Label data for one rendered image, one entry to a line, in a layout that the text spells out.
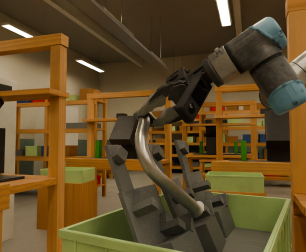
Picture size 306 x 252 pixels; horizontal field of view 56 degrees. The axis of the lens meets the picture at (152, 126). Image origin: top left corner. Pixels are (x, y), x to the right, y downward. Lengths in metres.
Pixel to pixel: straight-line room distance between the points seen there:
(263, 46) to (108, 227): 0.57
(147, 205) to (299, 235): 1.21
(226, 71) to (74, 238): 0.47
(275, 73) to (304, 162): 1.12
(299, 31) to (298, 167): 0.72
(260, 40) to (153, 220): 0.47
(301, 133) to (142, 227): 1.19
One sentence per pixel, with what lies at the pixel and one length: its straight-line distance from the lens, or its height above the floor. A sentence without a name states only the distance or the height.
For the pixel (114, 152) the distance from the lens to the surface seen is 0.70.
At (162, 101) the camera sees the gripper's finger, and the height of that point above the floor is 1.24.
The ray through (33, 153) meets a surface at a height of 0.91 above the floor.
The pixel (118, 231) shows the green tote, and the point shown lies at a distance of 0.85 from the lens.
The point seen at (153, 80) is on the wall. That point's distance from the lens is 12.13.
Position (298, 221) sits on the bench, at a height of 0.74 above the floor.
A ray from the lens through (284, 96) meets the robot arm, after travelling 0.62.
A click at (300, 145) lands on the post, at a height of 1.13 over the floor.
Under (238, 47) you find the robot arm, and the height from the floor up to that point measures 1.34.
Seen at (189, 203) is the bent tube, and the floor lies 1.00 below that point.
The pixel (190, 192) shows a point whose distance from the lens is 0.80.
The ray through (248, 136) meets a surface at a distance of 8.21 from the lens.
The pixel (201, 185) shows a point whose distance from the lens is 0.96.
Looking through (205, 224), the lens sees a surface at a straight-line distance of 0.83.
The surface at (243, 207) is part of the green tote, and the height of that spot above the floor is 0.92.
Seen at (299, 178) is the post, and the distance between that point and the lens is 1.71.
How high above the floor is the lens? 1.15
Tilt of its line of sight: 3 degrees up
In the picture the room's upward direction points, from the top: straight up
